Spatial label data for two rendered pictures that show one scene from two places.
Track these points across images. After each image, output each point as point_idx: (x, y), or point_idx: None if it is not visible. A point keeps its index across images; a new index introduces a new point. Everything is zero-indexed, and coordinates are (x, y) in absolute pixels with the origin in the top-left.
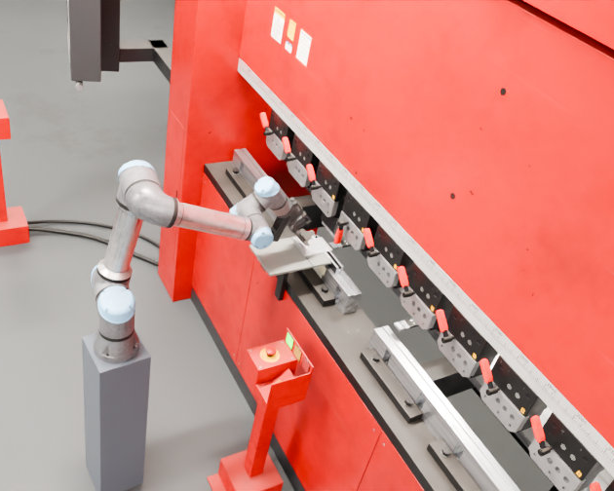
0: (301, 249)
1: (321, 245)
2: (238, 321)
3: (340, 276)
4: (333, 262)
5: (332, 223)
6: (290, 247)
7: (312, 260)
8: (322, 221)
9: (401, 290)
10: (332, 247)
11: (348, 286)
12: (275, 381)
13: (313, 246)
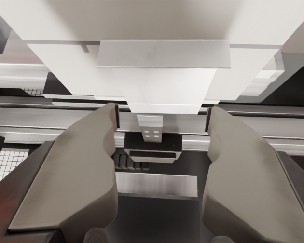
0: (137, 55)
1: (162, 103)
2: None
3: (44, 77)
4: (70, 97)
5: (111, 236)
6: (200, 6)
7: (70, 56)
8: (195, 184)
9: (57, 111)
10: (138, 115)
11: None
12: None
13: (160, 87)
